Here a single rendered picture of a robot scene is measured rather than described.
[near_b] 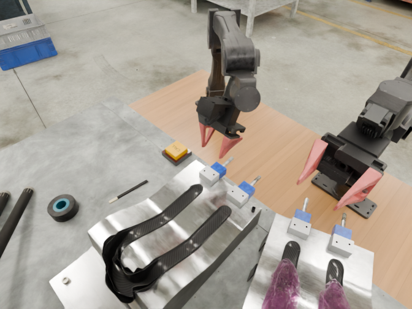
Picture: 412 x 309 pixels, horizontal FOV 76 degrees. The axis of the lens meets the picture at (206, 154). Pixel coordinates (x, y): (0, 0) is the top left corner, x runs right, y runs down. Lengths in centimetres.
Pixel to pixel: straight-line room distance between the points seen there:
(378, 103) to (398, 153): 212
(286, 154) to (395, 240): 42
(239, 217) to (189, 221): 13
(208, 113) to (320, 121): 204
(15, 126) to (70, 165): 179
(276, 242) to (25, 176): 86
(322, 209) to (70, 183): 83
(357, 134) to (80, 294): 67
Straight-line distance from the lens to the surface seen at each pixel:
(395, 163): 248
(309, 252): 78
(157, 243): 69
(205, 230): 73
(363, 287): 80
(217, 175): 78
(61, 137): 120
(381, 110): 45
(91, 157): 107
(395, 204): 105
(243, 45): 65
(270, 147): 105
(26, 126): 278
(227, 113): 64
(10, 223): 93
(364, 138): 50
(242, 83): 57
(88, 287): 75
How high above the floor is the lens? 153
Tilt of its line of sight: 48 degrees down
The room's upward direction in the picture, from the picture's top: straight up
